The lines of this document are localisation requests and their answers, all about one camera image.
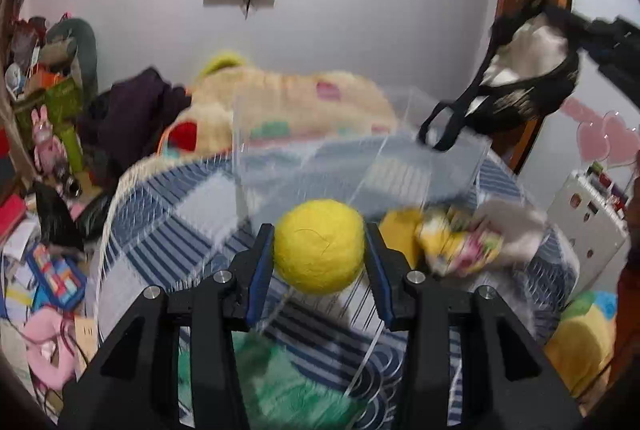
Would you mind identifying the black plastic bag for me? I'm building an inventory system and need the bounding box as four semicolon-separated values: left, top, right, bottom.
32;181;115;250

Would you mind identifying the pink rabbit toy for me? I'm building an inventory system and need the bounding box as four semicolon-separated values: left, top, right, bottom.
32;104;67;176

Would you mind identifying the clear plastic storage box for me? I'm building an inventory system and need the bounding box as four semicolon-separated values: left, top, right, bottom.
232;87;489;228

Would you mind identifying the colourful blue puzzle box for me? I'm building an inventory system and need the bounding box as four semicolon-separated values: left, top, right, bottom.
26;245;87;312

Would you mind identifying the green bottle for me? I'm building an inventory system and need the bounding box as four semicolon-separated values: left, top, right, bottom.
58;122;84;173

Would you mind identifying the yellow plush toy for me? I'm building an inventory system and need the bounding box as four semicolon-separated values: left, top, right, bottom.
544;290;617;398

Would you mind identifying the black white fabric bag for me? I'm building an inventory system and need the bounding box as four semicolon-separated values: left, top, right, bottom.
418;0;580;153

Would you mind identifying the blue white patterned tablecloth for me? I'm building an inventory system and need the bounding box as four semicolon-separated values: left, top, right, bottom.
96;153;579;429

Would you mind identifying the yellow felt ball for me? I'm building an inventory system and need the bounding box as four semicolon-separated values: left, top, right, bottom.
273;199;364;295

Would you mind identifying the floral fabric scrunchie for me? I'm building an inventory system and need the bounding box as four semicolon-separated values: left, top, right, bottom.
414;207;503;277

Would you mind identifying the yellow sponge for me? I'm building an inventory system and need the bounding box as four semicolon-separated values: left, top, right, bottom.
378;209;424;269

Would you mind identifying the green cardboard box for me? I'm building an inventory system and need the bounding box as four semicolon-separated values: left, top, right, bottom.
11;78;84;150

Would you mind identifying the pink plush item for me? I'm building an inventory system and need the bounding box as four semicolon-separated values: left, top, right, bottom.
22;306;76;390

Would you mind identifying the white sticker covered case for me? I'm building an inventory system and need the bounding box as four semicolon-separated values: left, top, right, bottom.
547;171;629;295

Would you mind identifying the green knitted cloth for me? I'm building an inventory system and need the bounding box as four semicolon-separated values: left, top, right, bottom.
178;331;367;430

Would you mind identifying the dark purple clothing pile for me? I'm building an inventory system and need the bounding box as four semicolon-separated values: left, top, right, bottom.
77;67;192;179

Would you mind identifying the beige plush blanket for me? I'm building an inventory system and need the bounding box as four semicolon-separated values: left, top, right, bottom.
158;66;398;157

